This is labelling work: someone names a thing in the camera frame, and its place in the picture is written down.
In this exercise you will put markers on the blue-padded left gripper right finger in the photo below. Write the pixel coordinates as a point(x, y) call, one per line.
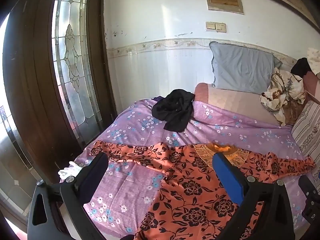
point(275, 220)

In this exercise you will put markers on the pink mattress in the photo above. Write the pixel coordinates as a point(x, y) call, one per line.
point(247, 104)

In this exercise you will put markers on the cream brown floral blanket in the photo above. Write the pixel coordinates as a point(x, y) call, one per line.
point(285, 97)

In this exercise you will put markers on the brown door with stained glass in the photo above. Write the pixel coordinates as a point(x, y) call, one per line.
point(56, 95)

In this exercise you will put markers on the white crumpled cloth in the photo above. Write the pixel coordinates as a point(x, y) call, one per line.
point(72, 170)

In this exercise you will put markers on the striped floral pillow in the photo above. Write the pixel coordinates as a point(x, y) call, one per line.
point(306, 131)

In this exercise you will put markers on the beige double wall switch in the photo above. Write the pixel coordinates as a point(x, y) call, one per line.
point(217, 27)

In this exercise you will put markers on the grey-blue pillow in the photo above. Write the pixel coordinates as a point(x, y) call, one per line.
point(242, 69)

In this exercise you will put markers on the orange black floral garment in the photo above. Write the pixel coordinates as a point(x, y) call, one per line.
point(191, 202)

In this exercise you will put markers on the purple floral bed sheet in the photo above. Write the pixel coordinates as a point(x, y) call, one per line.
point(127, 189)

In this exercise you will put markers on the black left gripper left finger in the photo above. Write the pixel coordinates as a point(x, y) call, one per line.
point(45, 220)

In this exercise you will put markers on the black crumpled garment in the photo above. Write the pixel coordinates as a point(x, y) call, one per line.
point(175, 109)

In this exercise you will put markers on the white cloth on headboard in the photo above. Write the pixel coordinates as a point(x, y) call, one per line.
point(313, 58)

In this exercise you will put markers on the black garment on headboard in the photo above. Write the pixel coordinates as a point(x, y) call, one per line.
point(301, 68)

